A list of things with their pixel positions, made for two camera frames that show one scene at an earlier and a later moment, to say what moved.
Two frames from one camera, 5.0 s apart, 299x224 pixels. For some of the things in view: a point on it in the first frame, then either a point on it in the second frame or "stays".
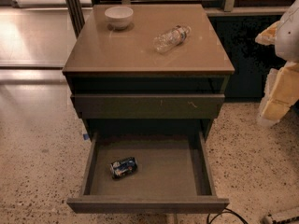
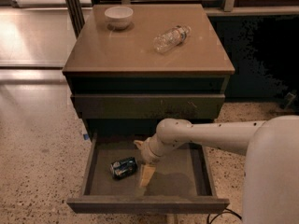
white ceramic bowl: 119,17 stays
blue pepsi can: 121,168 stays
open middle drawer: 148,175 stays
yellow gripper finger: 269,35 -> 138,143
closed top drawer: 149,106 stays
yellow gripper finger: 273,111 -> 147,172
